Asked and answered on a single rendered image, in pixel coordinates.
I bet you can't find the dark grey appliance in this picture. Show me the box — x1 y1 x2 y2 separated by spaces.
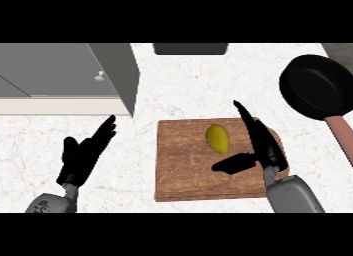
152 43 230 56

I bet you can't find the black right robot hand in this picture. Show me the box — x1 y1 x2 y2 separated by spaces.
210 99 290 175

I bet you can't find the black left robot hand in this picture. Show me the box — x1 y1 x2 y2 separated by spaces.
55 114 118 188

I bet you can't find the brown wooden cutting board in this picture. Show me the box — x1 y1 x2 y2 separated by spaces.
154 117 290 203

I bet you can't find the grey cabinet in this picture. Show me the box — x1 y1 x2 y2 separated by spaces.
0 43 140 118

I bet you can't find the black pan with pink handle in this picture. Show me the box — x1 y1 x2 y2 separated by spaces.
278 54 353 179

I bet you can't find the yellow lemon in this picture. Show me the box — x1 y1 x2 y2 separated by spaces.
204 123 230 156

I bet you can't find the white cabinet knob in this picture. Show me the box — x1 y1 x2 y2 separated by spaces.
93 70 108 83

